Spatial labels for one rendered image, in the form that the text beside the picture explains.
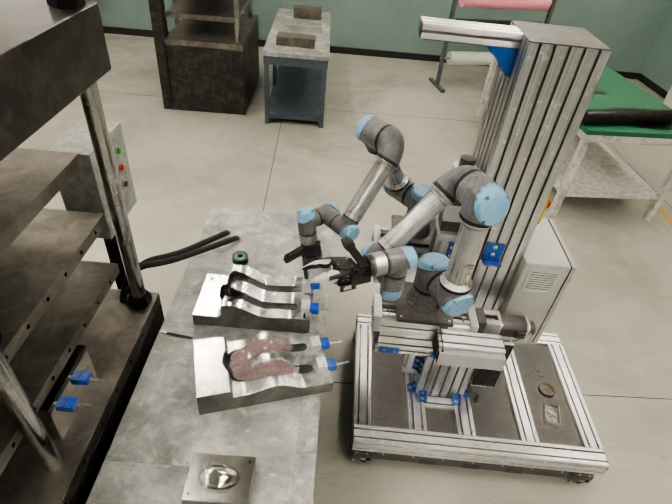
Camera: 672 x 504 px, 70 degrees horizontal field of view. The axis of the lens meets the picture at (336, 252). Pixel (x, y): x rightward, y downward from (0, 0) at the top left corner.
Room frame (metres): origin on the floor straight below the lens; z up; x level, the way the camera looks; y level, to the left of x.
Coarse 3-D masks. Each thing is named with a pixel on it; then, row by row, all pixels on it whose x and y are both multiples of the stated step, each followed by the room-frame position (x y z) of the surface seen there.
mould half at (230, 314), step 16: (240, 272) 1.57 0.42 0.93; (256, 272) 1.61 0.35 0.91; (208, 288) 1.52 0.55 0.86; (240, 288) 1.47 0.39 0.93; (256, 288) 1.51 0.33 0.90; (208, 304) 1.43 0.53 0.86; (224, 304) 1.37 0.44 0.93; (240, 304) 1.39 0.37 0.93; (208, 320) 1.36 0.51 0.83; (224, 320) 1.36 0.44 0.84; (240, 320) 1.37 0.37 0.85; (256, 320) 1.37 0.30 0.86; (272, 320) 1.37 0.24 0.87; (288, 320) 1.37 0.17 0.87; (304, 320) 1.37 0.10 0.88
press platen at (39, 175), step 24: (0, 168) 1.29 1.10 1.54; (24, 168) 1.30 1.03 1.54; (48, 168) 1.32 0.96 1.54; (72, 168) 1.37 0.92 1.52; (0, 192) 1.16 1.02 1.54; (24, 192) 1.17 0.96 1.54; (48, 192) 1.21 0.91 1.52; (0, 216) 1.04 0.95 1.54; (24, 216) 1.08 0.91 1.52; (0, 240) 0.96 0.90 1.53
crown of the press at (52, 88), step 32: (0, 0) 1.44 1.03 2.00; (32, 0) 1.48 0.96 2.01; (64, 0) 1.43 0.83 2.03; (0, 32) 1.17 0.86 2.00; (32, 32) 1.20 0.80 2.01; (64, 32) 1.31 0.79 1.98; (96, 32) 1.49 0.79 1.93; (0, 64) 1.02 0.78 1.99; (32, 64) 1.13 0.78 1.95; (64, 64) 1.27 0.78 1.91; (96, 64) 1.44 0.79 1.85; (0, 96) 0.98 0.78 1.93; (32, 96) 1.09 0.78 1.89; (64, 96) 1.23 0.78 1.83; (0, 128) 0.95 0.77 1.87; (32, 128) 1.05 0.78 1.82; (0, 160) 0.91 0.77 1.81
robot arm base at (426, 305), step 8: (416, 288) 1.37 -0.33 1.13; (408, 296) 1.39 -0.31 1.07; (416, 296) 1.37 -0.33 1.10; (424, 296) 1.35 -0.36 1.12; (408, 304) 1.37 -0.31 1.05; (416, 304) 1.35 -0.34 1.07; (424, 304) 1.34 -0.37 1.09; (432, 304) 1.34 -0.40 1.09; (416, 312) 1.34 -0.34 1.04; (424, 312) 1.33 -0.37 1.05; (432, 312) 1.34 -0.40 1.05
